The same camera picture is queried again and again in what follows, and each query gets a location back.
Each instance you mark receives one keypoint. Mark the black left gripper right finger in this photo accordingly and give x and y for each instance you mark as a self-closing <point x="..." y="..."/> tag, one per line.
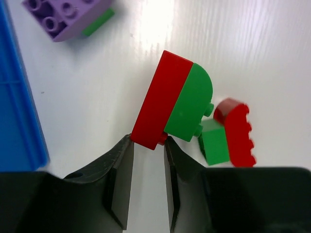
<point x="187" y="204"/>

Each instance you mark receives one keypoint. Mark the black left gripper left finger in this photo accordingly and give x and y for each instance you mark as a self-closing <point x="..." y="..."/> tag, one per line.
<point x="104" y="188"/>

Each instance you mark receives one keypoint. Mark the red rectangular lego brick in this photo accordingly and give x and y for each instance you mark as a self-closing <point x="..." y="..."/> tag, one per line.
<point x="169" y="78"/>

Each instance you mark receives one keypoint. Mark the green half-round lego block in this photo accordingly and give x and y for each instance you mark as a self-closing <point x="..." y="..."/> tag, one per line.
<point x="193" y="103"/>

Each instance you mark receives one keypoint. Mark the small green lego cube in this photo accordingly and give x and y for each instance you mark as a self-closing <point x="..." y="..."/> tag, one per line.
<point x="213" y="142"/>

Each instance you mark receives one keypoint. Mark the red scalloped lego block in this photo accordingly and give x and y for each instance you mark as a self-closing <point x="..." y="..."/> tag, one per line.
<point x="232" y="114"/>

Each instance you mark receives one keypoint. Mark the blue divided plastic bin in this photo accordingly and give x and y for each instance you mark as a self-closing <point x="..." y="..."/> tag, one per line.
<point x="22" y="143"/>

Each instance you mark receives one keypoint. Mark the green flat lego plate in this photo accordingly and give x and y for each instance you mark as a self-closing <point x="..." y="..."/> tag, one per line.
<point x="102" y="19"/>

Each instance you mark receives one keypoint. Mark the purple lego brick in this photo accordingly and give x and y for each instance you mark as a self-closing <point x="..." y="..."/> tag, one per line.
<point x="65" y="19"/>

